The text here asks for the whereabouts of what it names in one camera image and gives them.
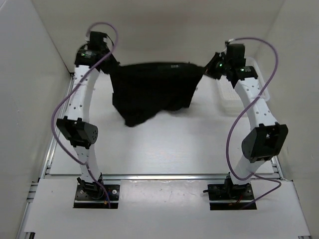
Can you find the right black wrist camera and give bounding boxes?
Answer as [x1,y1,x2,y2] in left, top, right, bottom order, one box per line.
[226,44,246,68]

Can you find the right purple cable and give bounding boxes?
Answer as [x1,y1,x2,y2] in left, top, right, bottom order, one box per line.
[225,37,282,207]

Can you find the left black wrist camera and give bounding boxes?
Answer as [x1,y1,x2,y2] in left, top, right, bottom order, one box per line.
[87,31,108,51]

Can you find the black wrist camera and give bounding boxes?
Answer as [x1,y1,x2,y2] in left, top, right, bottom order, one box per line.
[87,31,108,51]
[226,44,246,68]

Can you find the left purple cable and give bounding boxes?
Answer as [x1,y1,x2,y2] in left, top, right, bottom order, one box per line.
[51,22,120,209]

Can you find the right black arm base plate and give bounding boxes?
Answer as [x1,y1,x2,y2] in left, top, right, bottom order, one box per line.
[203,179,257,211]

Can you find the black shorts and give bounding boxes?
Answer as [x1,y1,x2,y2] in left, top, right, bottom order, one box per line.
[110,62,204,127]

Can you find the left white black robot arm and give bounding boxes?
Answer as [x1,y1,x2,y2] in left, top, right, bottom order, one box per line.
[51,43,114,200]

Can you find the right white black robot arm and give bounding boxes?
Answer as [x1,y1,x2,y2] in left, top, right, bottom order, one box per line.
[205,52,288,199]

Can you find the purple cable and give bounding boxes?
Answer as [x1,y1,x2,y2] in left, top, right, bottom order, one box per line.
[225,37,282,207]
[51,22,120,209]

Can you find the silver aluminium table rail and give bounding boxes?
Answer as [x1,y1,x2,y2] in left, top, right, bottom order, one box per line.
[39,72,284,181]

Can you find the white perforated plastic basket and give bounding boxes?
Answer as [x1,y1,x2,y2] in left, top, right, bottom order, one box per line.
[217,57,265,117]

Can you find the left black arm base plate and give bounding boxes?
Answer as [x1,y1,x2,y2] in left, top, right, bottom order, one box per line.
[73,184,120,209]

